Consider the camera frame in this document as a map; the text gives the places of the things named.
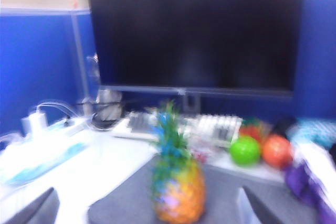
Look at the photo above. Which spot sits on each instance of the gray partition post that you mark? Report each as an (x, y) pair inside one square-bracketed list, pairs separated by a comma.
[(80, 58)]

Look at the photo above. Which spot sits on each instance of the white gray keyboard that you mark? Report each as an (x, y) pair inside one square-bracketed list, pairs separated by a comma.
[(141, 124)]

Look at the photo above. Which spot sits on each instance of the white power strip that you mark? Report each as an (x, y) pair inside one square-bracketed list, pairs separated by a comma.
[(76, 127)]

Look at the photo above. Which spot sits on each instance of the black power plug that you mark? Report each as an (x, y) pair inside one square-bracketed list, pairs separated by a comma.
[(67, 120)]

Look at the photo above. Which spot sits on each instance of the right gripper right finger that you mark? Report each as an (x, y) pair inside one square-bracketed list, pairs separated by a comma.
[(257, 211)]

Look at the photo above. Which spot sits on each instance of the white charger block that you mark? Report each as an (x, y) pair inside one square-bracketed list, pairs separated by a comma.
[(35, 124)]

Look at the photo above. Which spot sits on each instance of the black computer monitor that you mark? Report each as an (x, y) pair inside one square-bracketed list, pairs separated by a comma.
[(197, 37)]

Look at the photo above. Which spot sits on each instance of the light blue wipes pack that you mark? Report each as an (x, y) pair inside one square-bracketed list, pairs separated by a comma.
[(39, 163)]

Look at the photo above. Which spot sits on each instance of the purple cloth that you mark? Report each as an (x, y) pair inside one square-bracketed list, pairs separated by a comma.
[(302, 182)]

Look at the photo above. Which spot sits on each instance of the gray felt laptop bag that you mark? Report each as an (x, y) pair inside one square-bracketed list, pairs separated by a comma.
[(126, 203)]

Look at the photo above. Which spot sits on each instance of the clear box with ribbon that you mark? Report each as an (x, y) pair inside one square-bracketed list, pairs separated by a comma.
[(204, 150)]

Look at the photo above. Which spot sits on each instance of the orange red round fruit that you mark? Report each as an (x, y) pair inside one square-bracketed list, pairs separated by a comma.
[(277, 151)]

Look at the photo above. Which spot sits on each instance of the red ball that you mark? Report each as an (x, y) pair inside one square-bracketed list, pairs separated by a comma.
[(249, 129)]

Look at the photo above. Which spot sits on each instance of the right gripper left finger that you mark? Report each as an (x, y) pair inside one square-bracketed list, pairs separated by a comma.
[(31, 211)]

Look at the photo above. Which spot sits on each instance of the yellow plastic pineapple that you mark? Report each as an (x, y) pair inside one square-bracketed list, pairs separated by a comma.
[(181, 195)]

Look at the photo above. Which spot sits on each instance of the white teal patterned pouch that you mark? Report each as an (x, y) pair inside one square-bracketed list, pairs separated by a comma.
[(315, 129)]

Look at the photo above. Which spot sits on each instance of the gray monitor stand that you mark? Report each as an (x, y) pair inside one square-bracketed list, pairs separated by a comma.
[(186, 103)]

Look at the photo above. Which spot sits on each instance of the green apple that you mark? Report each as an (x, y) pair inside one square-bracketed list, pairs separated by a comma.
[(245, 151)]

